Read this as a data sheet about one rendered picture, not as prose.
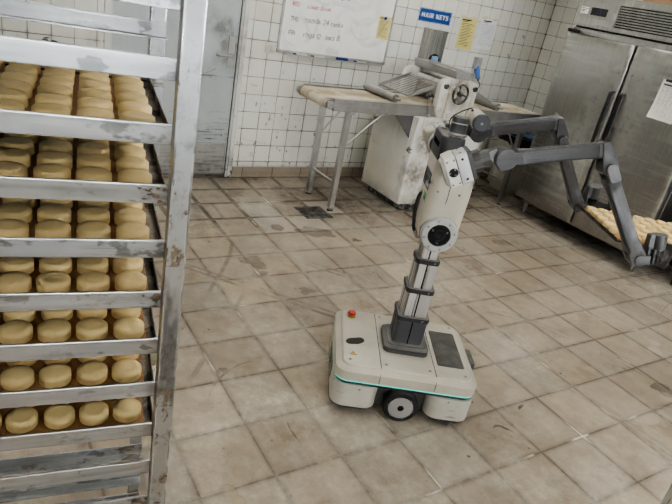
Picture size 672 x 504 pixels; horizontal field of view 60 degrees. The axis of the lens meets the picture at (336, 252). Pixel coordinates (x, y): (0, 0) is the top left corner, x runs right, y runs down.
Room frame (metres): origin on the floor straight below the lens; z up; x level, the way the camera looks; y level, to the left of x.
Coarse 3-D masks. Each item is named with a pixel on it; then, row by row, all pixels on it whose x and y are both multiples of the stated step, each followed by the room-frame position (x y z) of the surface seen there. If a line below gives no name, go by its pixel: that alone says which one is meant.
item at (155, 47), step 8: (152, 8) 1.19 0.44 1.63; (160, 8) 1.19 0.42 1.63; (152, 16) 1.19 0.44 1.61; (160, 16) 1.19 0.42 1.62; (152, 40) 1.19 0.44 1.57; (160, 40) 1.19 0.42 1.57; (152, 48) 1.19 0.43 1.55; (160, 48) 1.19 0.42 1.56; (160, 88) 1.20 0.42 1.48; (160, 96) 1.20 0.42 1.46; (136, 440) 1.19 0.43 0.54; (128, 488) 1.19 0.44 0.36; (136, 488) 1.19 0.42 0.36
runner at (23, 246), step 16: (0, 240) 0.71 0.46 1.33; (16, 240) 0.72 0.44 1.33; (32, 240) 0.73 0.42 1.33; (48, 240) 0.74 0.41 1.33; (64, 240) 0.75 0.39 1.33; (80, 240) 0.75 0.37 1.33; (96, 240) 0.76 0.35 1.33; (112, 240) 0.77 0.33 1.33; (128, 240) 0.78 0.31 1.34; (144, 240) 0.79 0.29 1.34; (160, 240) 0.80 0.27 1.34; (0, 256) 0.71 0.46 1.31; (16, 256) 0.72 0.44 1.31; (32, 256) 0.73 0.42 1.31; (48, 256) 0.74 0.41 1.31; (64, 256) 0.75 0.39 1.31; (80, 256) 0.75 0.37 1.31; (96, 256) 0.76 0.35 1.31; (112, 256) 0.77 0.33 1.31; (128, 256) 0.78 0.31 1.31; (144, 256) 0.79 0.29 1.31; (160, 256) 0.80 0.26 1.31
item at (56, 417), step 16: (112, 400) 0.87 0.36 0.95; (128, 400) 0.85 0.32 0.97; (0, 416) 0.76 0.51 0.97; (16, 416) 0.76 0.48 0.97; (32, 416) 0.77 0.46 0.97; (48, 416) 0.77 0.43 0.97; (64, 416) 0.78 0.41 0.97; (80, 416) 0.79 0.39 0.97; (96, 416) 0.80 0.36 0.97; (112, 416) 0.83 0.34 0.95; (128, 416) 0.82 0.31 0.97; (0, 432) 0.74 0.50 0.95; (16, 432) 0.74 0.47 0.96; (32, 432) 0.75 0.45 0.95
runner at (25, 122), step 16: (0, 112) 0.71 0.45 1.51; (16, 112) 0.72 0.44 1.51; (32, 112) 0.73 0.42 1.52; (0, 128) 0.71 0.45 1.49; (16, 128) 0.72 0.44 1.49; (32, 128) 0.73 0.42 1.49; (48, 128) 0.74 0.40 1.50; (64, 128) 0.75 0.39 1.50; (80, 128) 0.75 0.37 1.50; (96, 128) 0.76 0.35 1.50; (112, 128) 0.77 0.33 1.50; (128, 128) 0.78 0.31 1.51; (144, 128) 0.79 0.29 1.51; (160, 128) 0.80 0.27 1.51; (160, 144) 0.80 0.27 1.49
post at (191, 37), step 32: (192, 0) 0.78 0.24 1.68; (192, 32) 0.78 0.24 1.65; (192, 64) 0.78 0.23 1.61; (192, 96) 0.79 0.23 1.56; (192, 128) 0.79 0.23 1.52; (192, 160) 0.79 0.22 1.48; (160, 320) 0.79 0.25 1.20; (160, 352) 0.78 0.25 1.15; (160, 384) 0.78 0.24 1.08; (160, 416) 0.78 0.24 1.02; (160, 448) 0.78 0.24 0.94; (160, 480) 0.78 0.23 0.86
